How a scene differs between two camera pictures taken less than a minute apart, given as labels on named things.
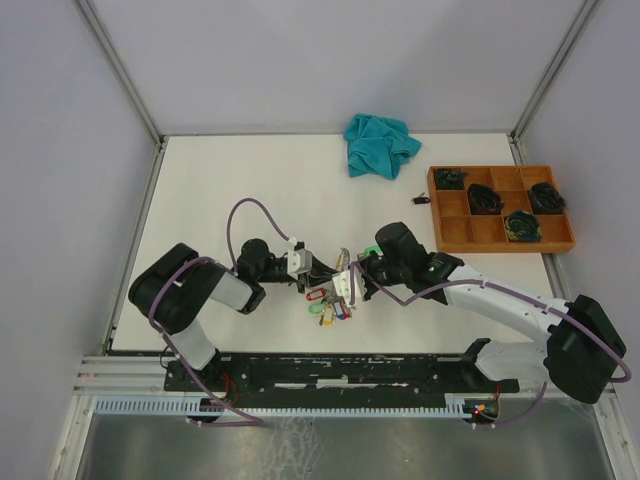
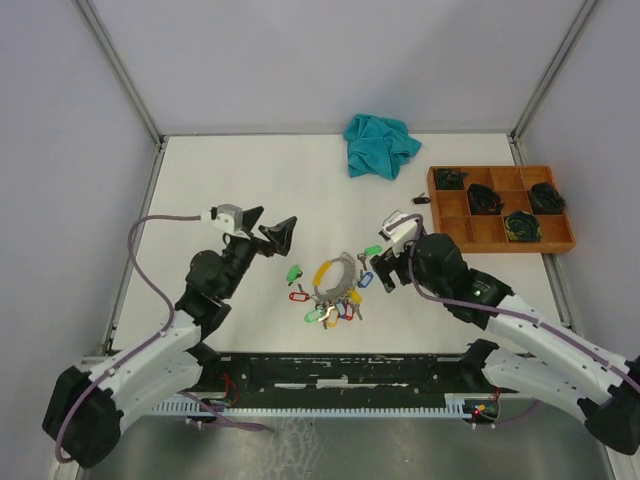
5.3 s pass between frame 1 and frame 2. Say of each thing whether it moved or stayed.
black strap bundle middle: stayed
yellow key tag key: moved
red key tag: moved
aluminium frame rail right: stayed
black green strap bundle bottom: stayed
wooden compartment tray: stayed
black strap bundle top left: stayed
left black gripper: moved
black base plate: stayed
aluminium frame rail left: stayed
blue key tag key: moved
